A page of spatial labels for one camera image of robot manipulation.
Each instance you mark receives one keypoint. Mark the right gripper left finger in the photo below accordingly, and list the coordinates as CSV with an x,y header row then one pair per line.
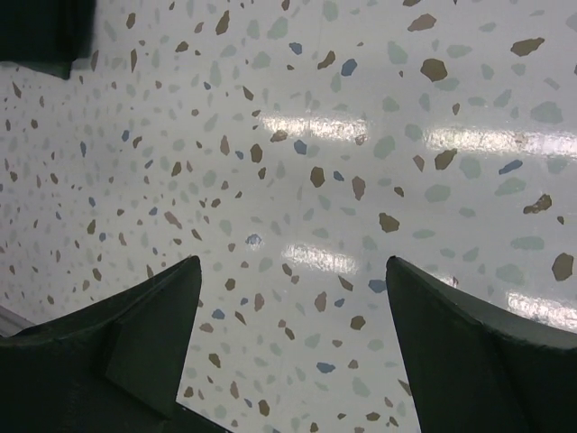
x,y
114,366

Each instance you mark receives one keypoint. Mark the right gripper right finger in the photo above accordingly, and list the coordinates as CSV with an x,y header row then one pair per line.
x,y
474,367

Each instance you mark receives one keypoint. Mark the black t shirt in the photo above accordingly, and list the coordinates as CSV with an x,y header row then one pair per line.
x,y
47,36

